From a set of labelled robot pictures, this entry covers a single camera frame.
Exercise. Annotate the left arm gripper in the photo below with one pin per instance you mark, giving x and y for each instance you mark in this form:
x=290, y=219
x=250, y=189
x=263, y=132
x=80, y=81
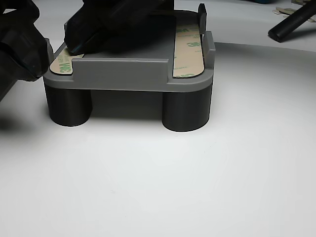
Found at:
x=138, y=29

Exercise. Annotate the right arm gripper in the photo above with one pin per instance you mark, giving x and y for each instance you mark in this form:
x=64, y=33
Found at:
x=17, y=17

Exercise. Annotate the tape strip with 3M liner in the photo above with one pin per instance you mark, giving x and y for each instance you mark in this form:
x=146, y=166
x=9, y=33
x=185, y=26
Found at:
x=61, y=65
x=187, y=56

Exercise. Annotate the black cylindrical fixture leg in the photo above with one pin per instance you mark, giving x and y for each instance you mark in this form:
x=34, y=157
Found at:
x=69, y=108
x=187, y=108

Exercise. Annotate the black upright clip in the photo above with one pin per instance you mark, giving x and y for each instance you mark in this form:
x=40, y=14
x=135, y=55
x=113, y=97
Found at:
x=203, y=17

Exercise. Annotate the teal object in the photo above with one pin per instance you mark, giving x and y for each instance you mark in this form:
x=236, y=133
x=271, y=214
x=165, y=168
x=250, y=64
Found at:
x=266, y=1

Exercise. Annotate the peeled tan liner piece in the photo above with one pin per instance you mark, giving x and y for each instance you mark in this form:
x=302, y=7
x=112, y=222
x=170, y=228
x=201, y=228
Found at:
x=312, y=20
x=284, y=10
x=300, y=1

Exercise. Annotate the black cylindrical rod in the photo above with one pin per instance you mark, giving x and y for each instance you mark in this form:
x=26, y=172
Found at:
x=291, y=23

